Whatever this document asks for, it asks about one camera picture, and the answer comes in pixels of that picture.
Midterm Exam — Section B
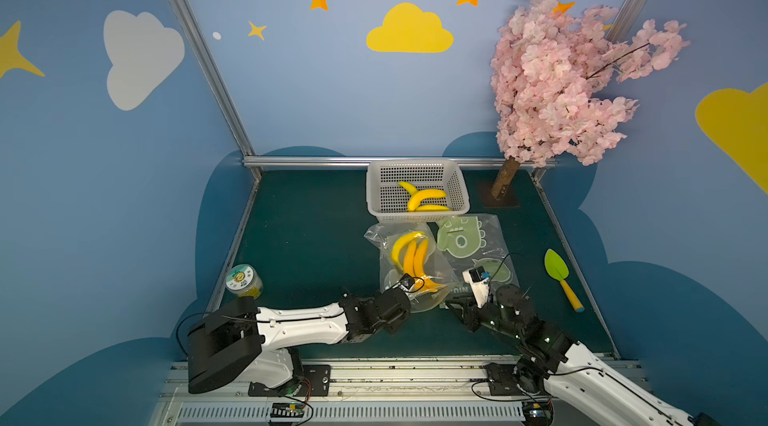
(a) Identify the yellow banana bag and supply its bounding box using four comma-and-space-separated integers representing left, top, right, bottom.
390, 231, 426, 270
407, 189, 447, 212
415, 204, 452, 212

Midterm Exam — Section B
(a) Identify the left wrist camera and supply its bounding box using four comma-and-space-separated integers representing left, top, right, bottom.
398, 274, 418, 292

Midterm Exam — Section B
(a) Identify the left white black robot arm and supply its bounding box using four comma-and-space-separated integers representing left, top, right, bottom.
187, 286, 411, 394

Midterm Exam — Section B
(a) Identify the green toy shovel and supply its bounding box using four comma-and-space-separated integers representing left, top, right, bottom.
544, 249, 585, 313

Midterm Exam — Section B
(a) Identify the yellow banana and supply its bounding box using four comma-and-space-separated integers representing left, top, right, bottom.
398, 181, 419, 196

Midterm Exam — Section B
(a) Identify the green printed zip bag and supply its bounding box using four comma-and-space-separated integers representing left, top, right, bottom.
437, 214, 519, 297

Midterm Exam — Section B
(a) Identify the pink blossom artificial tree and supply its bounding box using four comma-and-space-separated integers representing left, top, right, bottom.
490, 0, 689, 200

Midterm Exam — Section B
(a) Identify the aluminium front rail frame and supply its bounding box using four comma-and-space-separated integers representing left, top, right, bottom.
146, 355, 655, 426

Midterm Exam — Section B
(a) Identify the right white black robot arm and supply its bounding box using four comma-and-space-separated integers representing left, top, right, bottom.
445, 285, 718, 425

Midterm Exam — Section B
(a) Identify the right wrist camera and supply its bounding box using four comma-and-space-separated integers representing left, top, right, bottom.
462, 266, 490, 308

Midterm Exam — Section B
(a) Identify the white perforated plastic basket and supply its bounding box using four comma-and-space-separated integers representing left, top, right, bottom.
366, 159, 470, 223

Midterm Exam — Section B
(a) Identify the clear zip bag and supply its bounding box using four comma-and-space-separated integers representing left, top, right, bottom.
364, 223, 459, 313

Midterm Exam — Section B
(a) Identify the small round labelled jar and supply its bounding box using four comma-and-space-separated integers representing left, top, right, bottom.
225, 264, 263, 298

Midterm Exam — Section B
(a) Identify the orange banana bag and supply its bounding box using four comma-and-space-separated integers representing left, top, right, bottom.
413, 239, 442, 292
403, 240, 419, 278

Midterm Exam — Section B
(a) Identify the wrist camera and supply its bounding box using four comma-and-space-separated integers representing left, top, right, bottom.
398, 274, 418, 292
462, 266, 490, 308

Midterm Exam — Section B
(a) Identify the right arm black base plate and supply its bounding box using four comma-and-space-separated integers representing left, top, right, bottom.
483, 358, 549, 397

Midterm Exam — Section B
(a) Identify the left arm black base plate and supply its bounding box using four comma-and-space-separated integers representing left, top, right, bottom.
248, 364, 332, 399

